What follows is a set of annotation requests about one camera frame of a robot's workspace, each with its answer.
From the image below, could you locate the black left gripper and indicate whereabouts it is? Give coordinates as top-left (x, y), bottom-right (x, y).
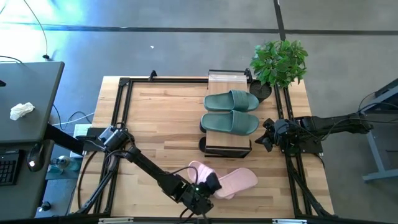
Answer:
top-left (179, 171), bottom-right (223, 216)

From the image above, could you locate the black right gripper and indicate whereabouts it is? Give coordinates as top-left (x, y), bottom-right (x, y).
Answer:
top-left (254, 117), bottom-right (295, 154)

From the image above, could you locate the pink foam slide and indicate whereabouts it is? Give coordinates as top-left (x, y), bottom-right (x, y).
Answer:
top-left (187, 161), bottom-right (220, 188)
top-left (213, 167), bottom-right (259, 200)

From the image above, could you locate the green foam slide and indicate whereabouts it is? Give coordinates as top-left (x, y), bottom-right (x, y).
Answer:
top-left (200, 110), bottom-right (260, 137)
top-left (203, 89), bottom-right (260, 113)

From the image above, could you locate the black plant pot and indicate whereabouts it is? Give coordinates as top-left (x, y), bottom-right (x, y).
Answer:
top-left (249, 80), bottom-right (274, 103)

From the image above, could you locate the green leafy plant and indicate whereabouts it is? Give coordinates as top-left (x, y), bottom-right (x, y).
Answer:
top-left (250, 39), bottom-right (310, 90)

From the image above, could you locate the white power box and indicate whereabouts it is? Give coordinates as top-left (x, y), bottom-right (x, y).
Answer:
top-left (70, 123), bottom-right (95, 159)

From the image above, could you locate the teal water bottle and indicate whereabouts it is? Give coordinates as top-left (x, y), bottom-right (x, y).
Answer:
top-left (49, 154), bottom-right (83, 175)

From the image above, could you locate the black desk support bar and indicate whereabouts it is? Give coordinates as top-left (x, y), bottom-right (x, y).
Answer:
top-left (45, 123), bottom-right (86, 156)

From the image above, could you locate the black computer mouse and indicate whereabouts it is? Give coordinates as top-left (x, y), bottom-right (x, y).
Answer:
top-left (26, 142), bottom-right (45, 173)

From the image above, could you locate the grey office desk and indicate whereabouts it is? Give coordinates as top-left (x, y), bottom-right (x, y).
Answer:
top-left (0, 139), bottom-right (55, 220)
top-left (0, 61), bottom-right (65, 144)

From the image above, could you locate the crumpled white tissue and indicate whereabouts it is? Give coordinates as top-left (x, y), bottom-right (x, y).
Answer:
top-left (9, 101), bottom-right (36, 121)

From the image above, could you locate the black computer keyboard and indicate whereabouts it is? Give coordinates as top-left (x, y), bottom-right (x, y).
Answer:
top-left (0, 149), bottom-right (21, 187)

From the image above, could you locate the black frame wooden shoe shelf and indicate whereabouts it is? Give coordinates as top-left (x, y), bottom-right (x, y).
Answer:
top-left (203, 68), bottom-right (254, 159)

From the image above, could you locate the silver metal bracket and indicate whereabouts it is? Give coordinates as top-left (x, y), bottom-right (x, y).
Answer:
top-left (98, 217), bottom-right (135, 224)
top-left (272, 218), bottom-right (309, 224)

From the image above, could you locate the grey metal table frame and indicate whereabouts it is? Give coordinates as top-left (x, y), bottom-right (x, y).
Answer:
top-left (357, 77), bottom-right (398, 183)

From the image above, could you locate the black aluminium table frame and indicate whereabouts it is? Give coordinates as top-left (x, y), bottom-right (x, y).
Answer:
top-left (73, 70), bottom-right (335, 219)

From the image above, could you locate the black floor cable with plug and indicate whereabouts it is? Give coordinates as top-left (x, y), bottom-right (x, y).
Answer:
top-left (22, 0), bottom-right (51, 61)

